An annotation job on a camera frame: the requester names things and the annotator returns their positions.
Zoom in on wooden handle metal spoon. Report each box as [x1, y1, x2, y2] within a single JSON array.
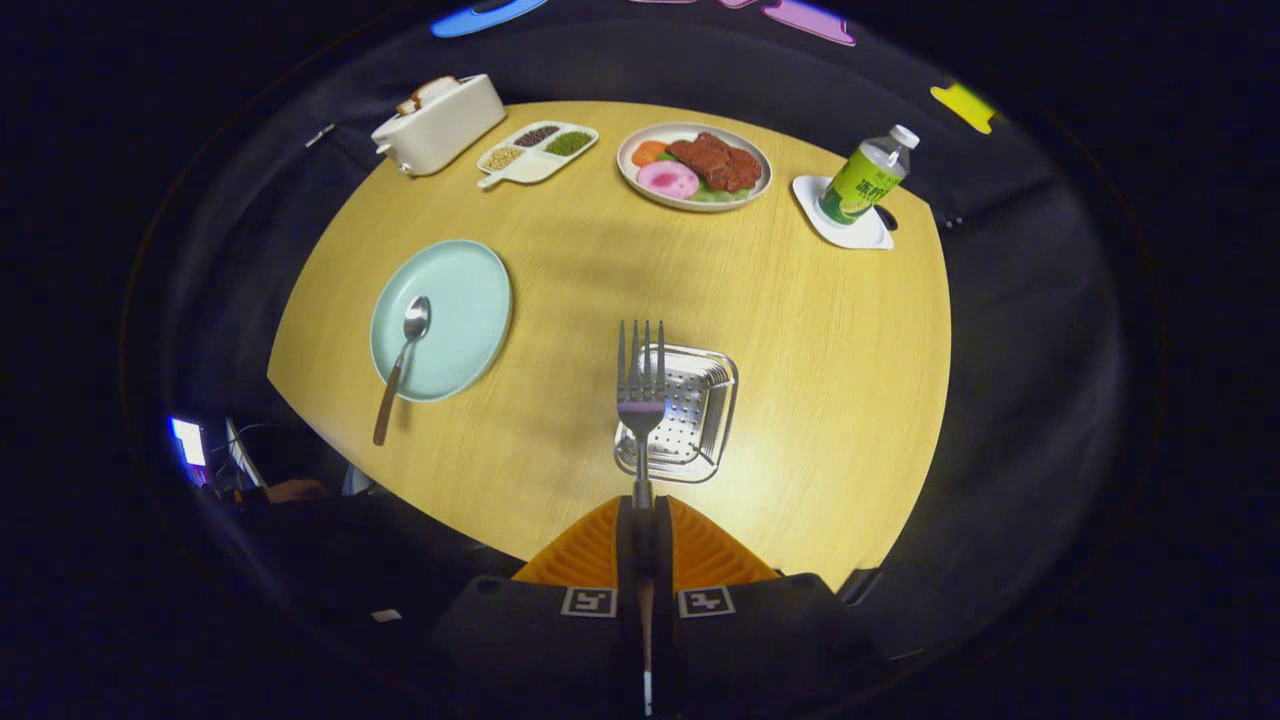
[[373, 296, 433, 447]]

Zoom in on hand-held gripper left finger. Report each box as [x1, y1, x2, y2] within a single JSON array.
[[432, 495, 646, 713]]

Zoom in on brown meat slices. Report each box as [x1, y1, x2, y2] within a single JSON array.
[[668, 132, 764, 194]]

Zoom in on person's dark clothing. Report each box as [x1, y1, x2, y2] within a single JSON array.
[[200, 480, 501, 651]]

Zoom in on metal wire basket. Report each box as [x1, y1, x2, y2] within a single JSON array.
[[613, 343, 740, 485]]

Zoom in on white square coaster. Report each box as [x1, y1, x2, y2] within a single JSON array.
[[791, 175, 896, 251]]

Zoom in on white toaster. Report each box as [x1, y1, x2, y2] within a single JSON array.
[[371, 73, 508, 178]]

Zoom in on white divided dish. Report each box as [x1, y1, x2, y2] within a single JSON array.
[[476, 120, 601, 191]]

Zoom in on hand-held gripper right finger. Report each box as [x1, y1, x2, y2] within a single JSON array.
[[650, 495, 889, 713]]

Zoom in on pink round ham slice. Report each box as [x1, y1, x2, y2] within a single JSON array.
[[636, 160, 701, 201]]

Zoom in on glowing blue screen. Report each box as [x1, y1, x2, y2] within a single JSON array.
[[170, 417, 208, 468]]

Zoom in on wooden handle metal fork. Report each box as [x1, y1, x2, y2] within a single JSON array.
[[615, 320, 669, 716]]

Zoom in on mint green plate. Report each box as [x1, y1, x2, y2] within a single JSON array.
[[370, 239, 514, 404]]

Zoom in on green label water bottle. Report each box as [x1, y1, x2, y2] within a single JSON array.
[[817, 124, 921, 226]]

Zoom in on white food plate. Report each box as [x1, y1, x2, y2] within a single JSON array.
[[616, 122, 774, 213]]

